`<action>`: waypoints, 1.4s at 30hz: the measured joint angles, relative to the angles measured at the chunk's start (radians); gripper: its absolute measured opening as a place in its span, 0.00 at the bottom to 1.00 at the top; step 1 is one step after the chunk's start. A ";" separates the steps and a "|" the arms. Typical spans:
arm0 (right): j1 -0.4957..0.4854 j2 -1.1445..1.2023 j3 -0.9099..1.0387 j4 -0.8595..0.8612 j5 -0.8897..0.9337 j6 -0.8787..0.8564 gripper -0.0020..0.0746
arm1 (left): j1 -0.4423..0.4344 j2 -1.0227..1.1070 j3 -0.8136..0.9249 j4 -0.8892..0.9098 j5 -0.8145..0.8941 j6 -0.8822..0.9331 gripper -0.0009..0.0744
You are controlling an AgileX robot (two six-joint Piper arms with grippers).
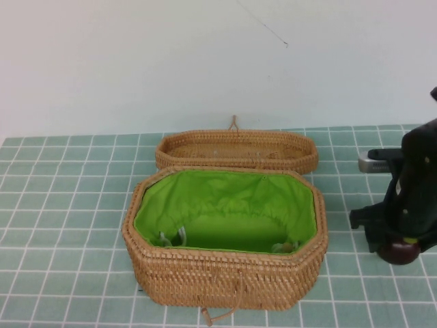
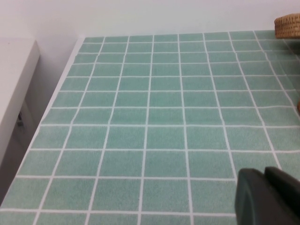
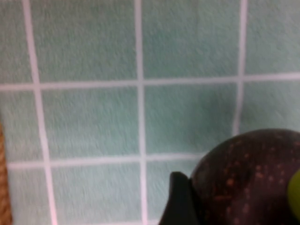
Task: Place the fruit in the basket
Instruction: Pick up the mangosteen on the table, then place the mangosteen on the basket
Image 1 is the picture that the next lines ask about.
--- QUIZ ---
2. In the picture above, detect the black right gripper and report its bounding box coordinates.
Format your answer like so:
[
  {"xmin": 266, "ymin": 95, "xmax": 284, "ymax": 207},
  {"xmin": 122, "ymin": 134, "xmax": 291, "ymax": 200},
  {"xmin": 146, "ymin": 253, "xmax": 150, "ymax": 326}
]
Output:
[{"xmin": 350, "ymin": 118, "xmax": 437, "ymax": 256}]

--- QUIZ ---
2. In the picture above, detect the wooden toggle clasp with cord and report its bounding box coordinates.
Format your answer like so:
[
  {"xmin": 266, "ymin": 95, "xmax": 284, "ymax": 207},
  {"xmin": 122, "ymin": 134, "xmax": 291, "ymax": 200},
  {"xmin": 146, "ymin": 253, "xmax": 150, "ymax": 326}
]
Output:
[{"xmin": 200, "ymin": 273, "xmax": 247, "ymax": 327}]

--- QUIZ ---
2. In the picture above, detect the teal white-grid tablecloth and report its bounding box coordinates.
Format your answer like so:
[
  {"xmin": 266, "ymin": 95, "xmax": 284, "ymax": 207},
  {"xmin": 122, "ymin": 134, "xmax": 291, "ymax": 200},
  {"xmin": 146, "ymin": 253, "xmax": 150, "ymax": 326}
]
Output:
[{"xmin": 0, "ymin": 123, "xmax": 437, "ymax": 328}]

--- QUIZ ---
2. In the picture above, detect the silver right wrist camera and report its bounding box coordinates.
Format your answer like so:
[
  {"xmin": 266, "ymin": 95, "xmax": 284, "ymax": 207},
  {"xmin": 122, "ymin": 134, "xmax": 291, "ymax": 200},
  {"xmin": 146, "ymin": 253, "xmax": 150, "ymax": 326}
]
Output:
[{"xmin": 357, "ymin": 148, "xmax": 406, "ymax": 175}]

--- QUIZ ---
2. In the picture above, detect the woven rattan basket lid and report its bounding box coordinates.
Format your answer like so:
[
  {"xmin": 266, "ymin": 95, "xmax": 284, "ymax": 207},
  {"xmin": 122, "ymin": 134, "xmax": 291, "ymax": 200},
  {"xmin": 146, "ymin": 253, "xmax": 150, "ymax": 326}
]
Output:
[{"xmin": 155, "ymin": 128, "xmax": 320, "ymax": 175}]

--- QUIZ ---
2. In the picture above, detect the white drawstring cord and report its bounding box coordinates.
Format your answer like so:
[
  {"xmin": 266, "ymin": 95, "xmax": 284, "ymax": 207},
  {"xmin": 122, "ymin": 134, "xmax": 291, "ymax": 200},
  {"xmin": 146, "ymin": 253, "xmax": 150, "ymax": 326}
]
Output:
[
  {"xmin": 157, "ymin": 227, "xmax": 188, "ymax": 247},
  {"xmin": 272, "ymin": 241, "xmax": 301, "ymax": 256}
]

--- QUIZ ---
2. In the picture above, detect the purple mangosteen with green calyx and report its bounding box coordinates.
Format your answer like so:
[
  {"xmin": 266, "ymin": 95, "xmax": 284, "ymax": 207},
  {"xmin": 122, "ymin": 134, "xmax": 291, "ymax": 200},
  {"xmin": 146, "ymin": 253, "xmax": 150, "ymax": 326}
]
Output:
[{"xmin": 378, "ymin": 237, "xmax": 420, "ymax": 266}]

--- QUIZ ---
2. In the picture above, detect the woven rattan basket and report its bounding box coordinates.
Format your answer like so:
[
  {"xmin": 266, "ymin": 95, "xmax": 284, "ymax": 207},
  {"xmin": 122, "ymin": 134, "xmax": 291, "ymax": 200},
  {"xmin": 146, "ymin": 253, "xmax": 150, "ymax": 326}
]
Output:
[{"xmin": 122, "ymin": 166, "xmax": 329, "ymax": 310}]

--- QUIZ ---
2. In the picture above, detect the bright green fabric liner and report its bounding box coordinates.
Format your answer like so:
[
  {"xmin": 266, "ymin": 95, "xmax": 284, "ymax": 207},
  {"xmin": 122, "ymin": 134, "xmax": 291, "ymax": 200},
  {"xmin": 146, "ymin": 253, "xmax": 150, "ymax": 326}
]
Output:
[{"xmin": 135, "ymin": 169, "xmax": 320, "ymax": 256}]

